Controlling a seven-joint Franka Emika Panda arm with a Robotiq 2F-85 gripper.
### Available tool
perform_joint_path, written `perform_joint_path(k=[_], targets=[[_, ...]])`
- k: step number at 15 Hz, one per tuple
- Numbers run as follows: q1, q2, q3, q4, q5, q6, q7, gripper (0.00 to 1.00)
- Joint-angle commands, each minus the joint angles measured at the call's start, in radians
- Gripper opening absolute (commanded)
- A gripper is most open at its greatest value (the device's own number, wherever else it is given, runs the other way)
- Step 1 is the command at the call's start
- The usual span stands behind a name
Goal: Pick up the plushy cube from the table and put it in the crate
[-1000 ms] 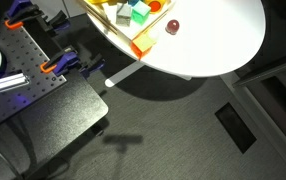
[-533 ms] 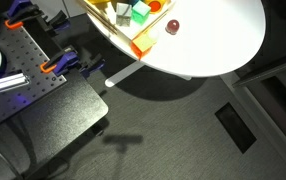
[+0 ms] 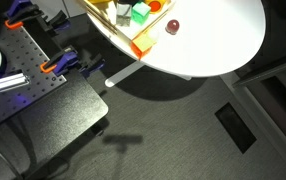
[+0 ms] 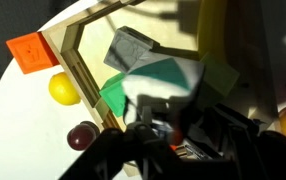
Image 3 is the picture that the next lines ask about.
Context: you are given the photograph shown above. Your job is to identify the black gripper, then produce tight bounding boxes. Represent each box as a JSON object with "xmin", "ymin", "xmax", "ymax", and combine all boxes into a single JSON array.
[{"xmin": 116, "ymin": 0, "xmax": 141, "ymax": 6}]

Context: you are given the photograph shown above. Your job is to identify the grey cube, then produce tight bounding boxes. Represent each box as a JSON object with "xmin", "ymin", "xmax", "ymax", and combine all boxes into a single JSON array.
[{"xmin": 115, "ymin": 3, "xmax": 133, "ymax": 28}]

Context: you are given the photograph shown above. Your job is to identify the green cube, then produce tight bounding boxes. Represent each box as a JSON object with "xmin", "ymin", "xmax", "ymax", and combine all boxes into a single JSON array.
[{"xmin": 131, "ymin": 1, "xmax": 152, "ymax": 25}]

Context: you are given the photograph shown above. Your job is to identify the wooden crate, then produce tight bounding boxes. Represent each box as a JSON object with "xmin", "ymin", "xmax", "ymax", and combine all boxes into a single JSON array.
[{"xmin": 79, "ymin": 0, "xmax": 177, "ymax": 43}]

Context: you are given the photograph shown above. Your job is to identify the orange cube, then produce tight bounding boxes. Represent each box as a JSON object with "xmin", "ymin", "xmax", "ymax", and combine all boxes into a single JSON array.
[{"xmin": 130, "ymin": 33, "xmax": 158, "ymax": 61}]

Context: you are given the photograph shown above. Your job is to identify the orange block with red circle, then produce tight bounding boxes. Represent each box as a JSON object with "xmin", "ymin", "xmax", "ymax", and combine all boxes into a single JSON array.
[{"xmin": 144, "ymin": 0, "xmax": 168, "ymax": 15}]

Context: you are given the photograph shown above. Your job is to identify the dark red ball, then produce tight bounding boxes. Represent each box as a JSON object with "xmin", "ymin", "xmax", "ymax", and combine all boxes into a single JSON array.
[{"xmin": 164, "ymin": 19, "xmax": 181, "ymax": 36}]

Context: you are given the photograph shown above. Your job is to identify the white table base legs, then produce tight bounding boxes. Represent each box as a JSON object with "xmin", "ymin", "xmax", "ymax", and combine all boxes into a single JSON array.
[{"xmin": 104, "ymin": 61, "xmax": 193, "ymax": 89}]

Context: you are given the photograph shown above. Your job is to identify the purple black spring clamp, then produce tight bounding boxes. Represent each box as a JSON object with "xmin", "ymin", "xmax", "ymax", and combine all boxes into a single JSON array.
[
  {"xmin": 39, "ymin": 46, "xmax": 106, "ymax": 80},
  {"xmin": 4, "ymin": 0, "xmax": 71, "ymax": 33}
]

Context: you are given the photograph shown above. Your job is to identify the black perforated breadboard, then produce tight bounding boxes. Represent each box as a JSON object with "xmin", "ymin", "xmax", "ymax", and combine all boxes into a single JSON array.
[{"xmin": 0, "ymin": 13, "xmax": 68, "ymax": 133}]

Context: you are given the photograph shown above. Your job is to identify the black cart top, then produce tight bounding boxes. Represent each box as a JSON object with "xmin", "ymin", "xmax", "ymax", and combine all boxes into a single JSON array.
[{"xmin": 0, "ymin": 69, "xmax": 110, "ymax": 180}]

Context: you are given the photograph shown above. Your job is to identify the aluminium extrusion bar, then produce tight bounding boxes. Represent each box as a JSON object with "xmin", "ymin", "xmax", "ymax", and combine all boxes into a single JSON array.
[{"xmin": 0, "ymin": 72, "xmax": 31, "ymax": 98}]

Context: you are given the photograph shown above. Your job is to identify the dark rectangular floor hatch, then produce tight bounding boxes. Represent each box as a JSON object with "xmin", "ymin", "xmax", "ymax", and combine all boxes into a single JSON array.
[{"xmin": 214, "ymin": 102, "xmax": 258, "ymax": 155}]

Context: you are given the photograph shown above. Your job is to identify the dark metal window frame rail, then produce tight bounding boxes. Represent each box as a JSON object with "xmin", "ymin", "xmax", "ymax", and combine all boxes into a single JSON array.
[{"xmin": 232, "ymin": 49, "xmax": 286, "ymax": 89}]

